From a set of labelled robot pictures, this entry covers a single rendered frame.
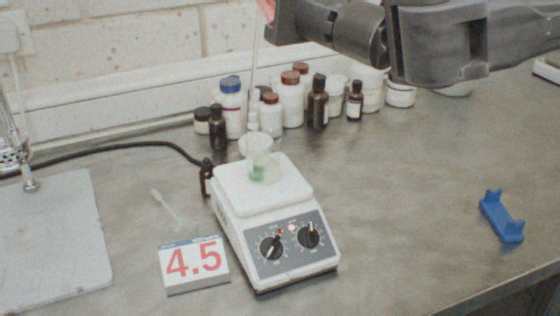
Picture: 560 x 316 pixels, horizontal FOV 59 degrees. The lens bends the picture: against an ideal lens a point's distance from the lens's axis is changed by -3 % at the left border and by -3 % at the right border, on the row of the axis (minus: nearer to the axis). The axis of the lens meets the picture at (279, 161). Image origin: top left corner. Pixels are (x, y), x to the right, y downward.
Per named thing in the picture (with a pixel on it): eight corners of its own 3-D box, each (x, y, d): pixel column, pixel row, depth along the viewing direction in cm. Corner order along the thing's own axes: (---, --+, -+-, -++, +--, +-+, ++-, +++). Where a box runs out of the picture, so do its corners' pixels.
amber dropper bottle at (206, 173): (197, 193, 87) (193, 159, 83) (207, 184, 89) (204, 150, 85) (211, 198, 85) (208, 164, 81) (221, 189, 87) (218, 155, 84)
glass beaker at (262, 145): (271, 194, 73) (270, 146, 68) (239, 183, 75) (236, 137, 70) (289, 172, 77) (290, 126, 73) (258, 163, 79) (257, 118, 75)
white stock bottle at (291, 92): (308, 126, 105) (309, 78, 99) (280, 130, 104) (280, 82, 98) (299, 112, 110) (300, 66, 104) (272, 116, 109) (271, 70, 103)
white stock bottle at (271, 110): (283, 139, 101) (283, 100, 96) (259, 139, 101) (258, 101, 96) (282, 127, 105) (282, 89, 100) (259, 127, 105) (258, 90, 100)
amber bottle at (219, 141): (229, 148, 98) (227, 108, 93) (211, 151, 97) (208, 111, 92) (225, 139, 101) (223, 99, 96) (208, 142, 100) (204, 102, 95)
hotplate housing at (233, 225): (341, 269, 72) (345, 228, 67) (256, 298, 67) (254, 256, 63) (279, 184, 89) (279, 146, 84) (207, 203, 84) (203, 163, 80)
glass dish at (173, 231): (162, 248, 75) (160, 238, 74) (164, 224, 80) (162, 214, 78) (199, 245, 76) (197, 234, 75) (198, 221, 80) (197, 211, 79)
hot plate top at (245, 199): (315, 197, 73) (316, 192, 72) (237, 218, 69) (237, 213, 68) (282, 154, 82) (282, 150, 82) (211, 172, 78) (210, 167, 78)
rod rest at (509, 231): (524, 241, 76) (530, 224, 74) (503, 243, 76) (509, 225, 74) (496, 201, 85) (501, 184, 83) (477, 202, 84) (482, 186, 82)
